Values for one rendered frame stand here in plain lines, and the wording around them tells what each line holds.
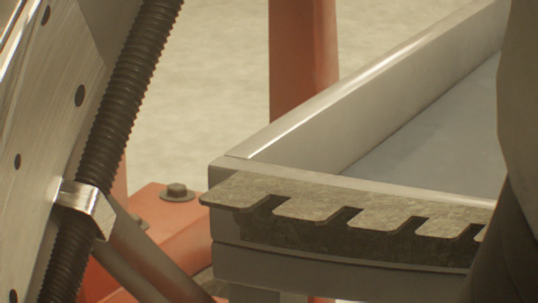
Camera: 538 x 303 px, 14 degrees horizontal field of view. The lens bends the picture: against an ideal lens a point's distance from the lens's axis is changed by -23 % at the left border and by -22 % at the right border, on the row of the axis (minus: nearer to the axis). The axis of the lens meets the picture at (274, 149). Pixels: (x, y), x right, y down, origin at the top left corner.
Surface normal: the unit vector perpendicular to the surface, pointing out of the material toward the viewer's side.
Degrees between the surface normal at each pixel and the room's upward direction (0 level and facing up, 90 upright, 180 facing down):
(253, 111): 0
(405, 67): 90
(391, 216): 0
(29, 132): 90
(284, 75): 90
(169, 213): 0
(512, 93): 81
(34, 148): 90
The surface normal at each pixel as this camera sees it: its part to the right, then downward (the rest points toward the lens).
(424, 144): -0.01, -0.94
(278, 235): -0.47, 0.30
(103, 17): 0.88, 0.15
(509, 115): -0.95, -0.04
